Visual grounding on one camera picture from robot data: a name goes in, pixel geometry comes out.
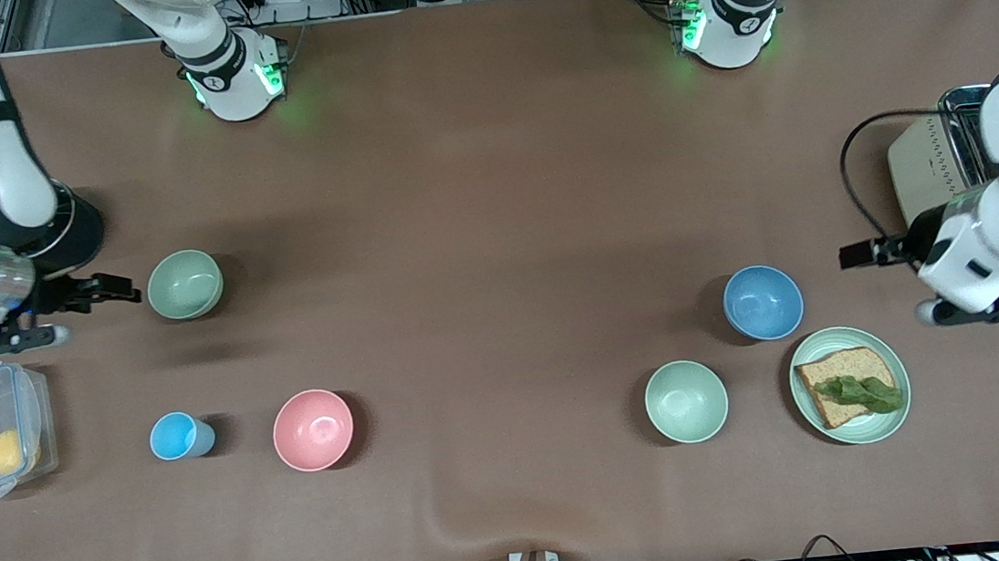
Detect green bowl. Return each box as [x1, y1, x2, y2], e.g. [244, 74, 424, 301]
[640, 356, 733, 449]
[143, 246, 227, 324]

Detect blue bowl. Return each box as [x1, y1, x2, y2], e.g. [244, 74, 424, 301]
[719, 261, 807, 346]

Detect pink bowl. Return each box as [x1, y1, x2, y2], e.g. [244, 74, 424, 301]
[268, 386, 359, 476]

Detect green plate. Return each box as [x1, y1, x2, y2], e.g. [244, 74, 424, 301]
[784, 320, 916, 452]

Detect beige chrome toaster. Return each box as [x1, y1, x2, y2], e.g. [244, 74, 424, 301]
[882, 83, 999, 230]

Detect brown bread slice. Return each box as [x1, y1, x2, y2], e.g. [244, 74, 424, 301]
[793, 343, 903, 433]

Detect green lettuce leaf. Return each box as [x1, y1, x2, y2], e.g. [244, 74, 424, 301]
[813, 369, 905, 421]

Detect blue cup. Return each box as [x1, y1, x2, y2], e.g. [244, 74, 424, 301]
[147, 408, 219, 463]

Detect yellow round fruit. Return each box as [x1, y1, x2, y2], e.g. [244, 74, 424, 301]
[0, 427, 44, 477]

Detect brown table cloth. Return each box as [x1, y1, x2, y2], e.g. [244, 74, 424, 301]
[0, 0, 999, 561]

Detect black pot blue handle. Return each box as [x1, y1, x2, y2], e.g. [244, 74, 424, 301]
[0, 177, 115, 331]

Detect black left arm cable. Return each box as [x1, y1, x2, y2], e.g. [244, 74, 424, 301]
[836, 101, 991, 244]

